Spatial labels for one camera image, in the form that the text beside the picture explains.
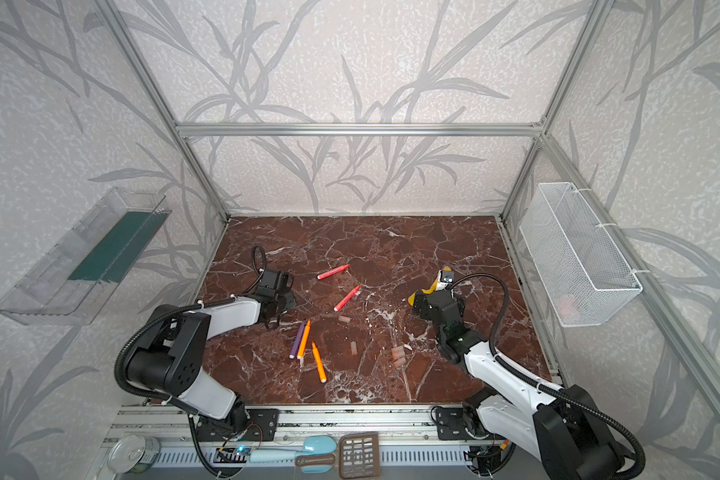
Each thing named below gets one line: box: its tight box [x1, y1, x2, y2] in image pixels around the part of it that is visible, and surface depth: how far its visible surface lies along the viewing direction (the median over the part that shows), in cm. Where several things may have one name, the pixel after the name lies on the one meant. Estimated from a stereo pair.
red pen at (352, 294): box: [334, 285, 361, 312], surface depth 99 cm
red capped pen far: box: [316, 264, 351, 280], surface depth 107 cm
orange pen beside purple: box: [297, 320, 311, 360], surface depth 89 cm
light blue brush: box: [249, 436, 337, 474], surface depth 71 cm
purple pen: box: [289, 321, 306, 360], surface depth 88 cm
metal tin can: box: [107, 435, 161, 474], surface depth 67 cm
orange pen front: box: [311, 341, 328, 383], surface depth 84 cm
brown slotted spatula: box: [338, 431, 380, 478], surface depth 71 cm
